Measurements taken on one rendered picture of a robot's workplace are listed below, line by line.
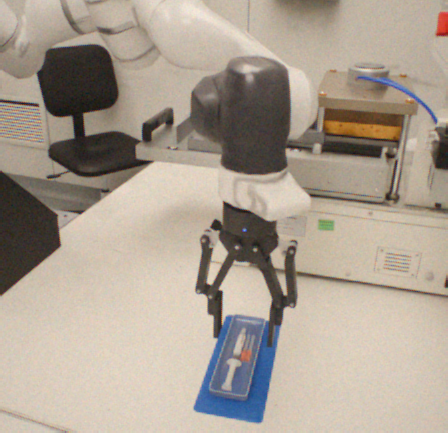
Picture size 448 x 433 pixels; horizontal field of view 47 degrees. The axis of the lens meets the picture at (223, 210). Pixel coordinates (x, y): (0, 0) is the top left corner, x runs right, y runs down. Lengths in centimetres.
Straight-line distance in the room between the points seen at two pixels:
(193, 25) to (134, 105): 203
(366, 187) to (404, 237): 12
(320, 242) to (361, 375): 28
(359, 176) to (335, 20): 158
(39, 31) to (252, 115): 65
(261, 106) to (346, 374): 45
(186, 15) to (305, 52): 167
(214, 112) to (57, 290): 53
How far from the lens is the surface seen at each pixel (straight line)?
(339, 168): 97
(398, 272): 105
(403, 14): 246
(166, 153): 109
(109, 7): 100
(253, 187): 63
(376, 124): 101
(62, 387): 84
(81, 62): 274
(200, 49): 88
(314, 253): 103
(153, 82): 280
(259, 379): 83
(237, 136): 63
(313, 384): 83
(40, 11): 115
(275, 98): 62
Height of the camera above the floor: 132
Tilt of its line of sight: 25 degrees down
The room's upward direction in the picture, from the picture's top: 1 degrees clockwise
